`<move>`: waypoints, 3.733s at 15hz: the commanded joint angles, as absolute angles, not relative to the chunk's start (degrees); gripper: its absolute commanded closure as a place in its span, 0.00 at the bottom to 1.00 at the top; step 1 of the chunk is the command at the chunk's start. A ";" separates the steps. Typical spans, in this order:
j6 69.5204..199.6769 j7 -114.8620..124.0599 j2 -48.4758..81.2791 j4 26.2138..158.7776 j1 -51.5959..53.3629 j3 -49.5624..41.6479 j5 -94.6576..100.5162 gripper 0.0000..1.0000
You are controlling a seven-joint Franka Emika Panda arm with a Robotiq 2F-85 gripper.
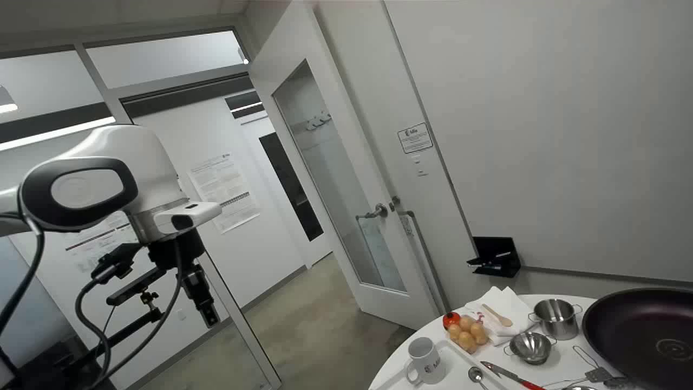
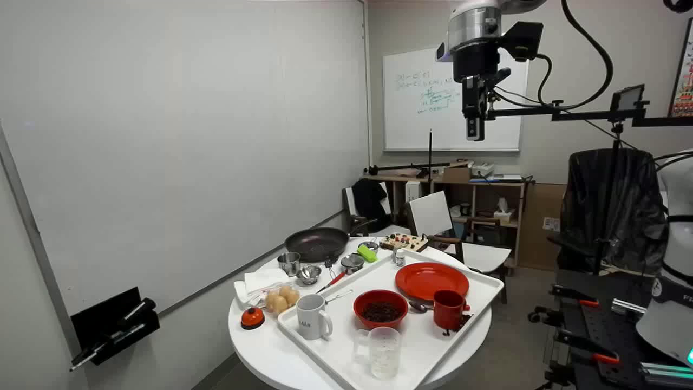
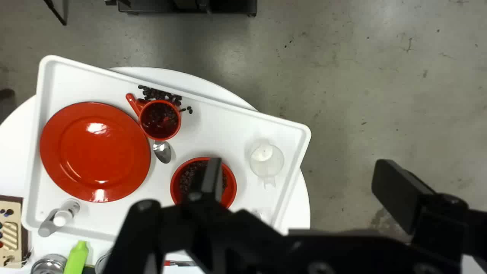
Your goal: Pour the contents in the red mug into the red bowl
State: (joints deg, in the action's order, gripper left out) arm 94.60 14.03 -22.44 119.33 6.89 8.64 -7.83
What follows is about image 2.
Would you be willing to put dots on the clear measuring cup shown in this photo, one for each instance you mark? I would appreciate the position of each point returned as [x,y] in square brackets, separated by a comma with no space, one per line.
[384,355]

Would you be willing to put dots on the framed wall poster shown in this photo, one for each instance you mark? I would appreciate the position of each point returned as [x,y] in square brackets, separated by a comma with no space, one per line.
[685,78]

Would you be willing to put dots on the white plastic tray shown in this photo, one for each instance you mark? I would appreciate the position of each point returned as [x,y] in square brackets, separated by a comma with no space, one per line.
[425,347]

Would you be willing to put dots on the black office chair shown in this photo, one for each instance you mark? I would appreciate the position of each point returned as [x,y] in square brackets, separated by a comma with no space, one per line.
[614,208]

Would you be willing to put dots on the red bowl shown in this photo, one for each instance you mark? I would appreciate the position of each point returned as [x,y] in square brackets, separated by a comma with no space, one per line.
[364,317]

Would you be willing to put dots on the black frying pan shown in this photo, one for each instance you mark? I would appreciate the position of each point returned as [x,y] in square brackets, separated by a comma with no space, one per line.
[316,245]

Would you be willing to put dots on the white napkin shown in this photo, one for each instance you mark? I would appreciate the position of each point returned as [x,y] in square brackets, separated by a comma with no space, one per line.
[260,281]

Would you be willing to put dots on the red mug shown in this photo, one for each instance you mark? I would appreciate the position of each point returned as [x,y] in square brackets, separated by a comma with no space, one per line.
[447,310]

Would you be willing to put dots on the wooden shelf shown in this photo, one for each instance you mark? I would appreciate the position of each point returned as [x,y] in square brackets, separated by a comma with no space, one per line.
[499,183]

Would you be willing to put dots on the small cardboard box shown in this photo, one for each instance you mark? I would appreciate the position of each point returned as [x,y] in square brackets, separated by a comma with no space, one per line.
[456,174]

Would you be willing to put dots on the small steel bowl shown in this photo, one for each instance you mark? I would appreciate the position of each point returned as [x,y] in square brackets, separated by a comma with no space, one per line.
[307,274]

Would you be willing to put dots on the tissue box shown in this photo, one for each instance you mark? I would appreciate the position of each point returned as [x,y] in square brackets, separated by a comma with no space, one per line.
[503,212]

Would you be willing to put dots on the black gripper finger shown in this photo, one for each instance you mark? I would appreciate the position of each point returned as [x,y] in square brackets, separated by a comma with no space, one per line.
[482,115]
[470,115]

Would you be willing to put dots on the red plate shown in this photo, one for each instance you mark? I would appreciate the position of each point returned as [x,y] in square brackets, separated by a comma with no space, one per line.
[430,282]

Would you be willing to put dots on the bag of round rolls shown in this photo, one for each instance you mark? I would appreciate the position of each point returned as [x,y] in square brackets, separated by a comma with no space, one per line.
[279,299]

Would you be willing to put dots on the whiteboard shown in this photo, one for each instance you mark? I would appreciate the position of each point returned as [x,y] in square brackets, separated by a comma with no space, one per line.
[413,122]

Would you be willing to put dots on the white mug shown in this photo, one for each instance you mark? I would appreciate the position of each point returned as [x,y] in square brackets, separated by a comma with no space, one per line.
[310,317]

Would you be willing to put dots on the large cardboard box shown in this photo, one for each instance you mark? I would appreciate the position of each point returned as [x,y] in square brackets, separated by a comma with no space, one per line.
[537,231]

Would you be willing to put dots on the black tripod pole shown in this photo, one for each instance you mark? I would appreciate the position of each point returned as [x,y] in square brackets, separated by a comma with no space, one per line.
[430,155]

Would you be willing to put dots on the white chair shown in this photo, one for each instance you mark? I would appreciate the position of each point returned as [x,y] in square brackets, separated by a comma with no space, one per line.
[432,213]

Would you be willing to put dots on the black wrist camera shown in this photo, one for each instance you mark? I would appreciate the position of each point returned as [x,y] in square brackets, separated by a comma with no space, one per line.
[522,39]

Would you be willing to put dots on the black camera boom stand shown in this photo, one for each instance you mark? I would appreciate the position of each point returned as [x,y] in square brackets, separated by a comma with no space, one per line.
[577,113]

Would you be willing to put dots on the black jacket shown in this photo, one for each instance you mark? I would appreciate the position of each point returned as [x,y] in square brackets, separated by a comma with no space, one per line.
[371,202]

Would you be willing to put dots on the steel cup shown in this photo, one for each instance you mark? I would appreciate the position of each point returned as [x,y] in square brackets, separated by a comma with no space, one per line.
[288,261]

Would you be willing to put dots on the orange call bell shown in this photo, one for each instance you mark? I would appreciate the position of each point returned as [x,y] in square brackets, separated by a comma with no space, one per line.
[252,317]

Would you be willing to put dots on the small white capped bottle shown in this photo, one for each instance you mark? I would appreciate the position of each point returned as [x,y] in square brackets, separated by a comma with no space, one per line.
[400,259]

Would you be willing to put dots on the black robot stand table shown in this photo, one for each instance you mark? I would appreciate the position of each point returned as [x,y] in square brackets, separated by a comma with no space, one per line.
[614,333]

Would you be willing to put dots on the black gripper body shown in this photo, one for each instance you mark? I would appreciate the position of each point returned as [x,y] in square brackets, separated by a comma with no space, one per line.
[477,65]

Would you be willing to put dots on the wooden puzzle board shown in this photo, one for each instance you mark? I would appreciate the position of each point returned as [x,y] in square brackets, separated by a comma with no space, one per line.
[403,242]

